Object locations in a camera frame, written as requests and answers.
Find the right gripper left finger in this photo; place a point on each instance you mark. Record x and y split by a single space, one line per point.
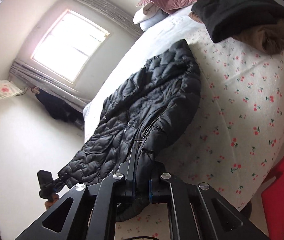
86 212

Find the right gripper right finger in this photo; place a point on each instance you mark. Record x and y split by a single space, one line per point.
199 212

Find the black quilted puffer jacket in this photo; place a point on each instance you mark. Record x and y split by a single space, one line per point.
146 114

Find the hanging dark clothes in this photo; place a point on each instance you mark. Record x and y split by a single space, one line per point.
59 109

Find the person left hand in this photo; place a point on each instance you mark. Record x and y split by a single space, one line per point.
53 198

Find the cherry print bed cover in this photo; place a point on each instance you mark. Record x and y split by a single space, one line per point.
238 129

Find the left curtain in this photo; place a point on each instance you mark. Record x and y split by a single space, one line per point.
36 78

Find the curtain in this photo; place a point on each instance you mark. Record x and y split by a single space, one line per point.
115 14
36 78

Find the window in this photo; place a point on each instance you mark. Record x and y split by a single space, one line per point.
68 45

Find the right curtain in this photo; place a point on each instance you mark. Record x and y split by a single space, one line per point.
115 14

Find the folded brown garment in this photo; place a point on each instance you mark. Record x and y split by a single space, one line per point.
264 33

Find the folded cream blanket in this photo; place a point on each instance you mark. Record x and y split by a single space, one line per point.
145 13

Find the folded black garment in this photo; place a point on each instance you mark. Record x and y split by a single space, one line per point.
212 12

